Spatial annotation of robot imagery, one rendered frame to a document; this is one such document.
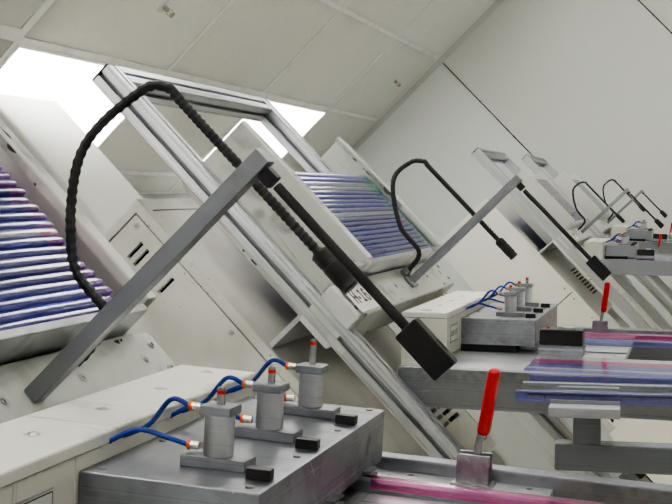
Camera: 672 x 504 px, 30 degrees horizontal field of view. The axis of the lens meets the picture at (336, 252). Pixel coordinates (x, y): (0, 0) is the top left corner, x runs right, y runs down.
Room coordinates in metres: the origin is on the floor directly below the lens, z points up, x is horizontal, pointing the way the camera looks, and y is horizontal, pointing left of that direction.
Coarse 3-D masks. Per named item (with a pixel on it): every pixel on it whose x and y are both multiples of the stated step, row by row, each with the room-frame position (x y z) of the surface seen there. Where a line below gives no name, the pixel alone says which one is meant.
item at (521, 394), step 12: (516, 396) 1.33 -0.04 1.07; (528, 396) 1.32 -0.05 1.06; (540, 396) 1.32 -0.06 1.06; (552, 396) 1.32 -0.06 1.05; (564, 396) 1.32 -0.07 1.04; (576, 396) 1.32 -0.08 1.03; (588, 396) 1.32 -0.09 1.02; (600, 396) 1.32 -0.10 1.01; (612, 396) 1.31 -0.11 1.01; (624, 396) 1.31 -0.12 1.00; (636, 396) 1.31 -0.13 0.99; (648, 396) 1.31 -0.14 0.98; (660, 396) 1.31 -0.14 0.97
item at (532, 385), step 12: (528, 384) 1.43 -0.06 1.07; (540, 384) 1.43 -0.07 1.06; (552, 384) 1.43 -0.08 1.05; (564, 384) 1.43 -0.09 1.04; (576, 384) 1.43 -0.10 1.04; (588, 384) 1.43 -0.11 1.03; (600, 384) 1.42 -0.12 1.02; (612, 384) 1.42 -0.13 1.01; (624, 384) 1.42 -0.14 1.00; (636, 384) 1.42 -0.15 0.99; (648, 384) 1.43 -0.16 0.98; (660, 384) 1.43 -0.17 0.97
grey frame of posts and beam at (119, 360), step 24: (120, 336) 1.22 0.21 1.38; (144, 336) 1.27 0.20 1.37; (24, 360) 1.04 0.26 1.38; (48, 360) 1.07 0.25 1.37; (96, 360) 1.14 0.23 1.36; (120, 360) 1.18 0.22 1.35; (144, 360) 1.22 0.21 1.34; (168, 360) 1.27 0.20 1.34; (0, 384) 0.98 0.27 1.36; (24, 384) 1.01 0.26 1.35; (72, 384) 1.07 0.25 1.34; (96, 384) 1.11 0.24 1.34; (120, 384) 1.14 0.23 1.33; (0, 408) 0.96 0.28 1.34; (24, 408) 0.98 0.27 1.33
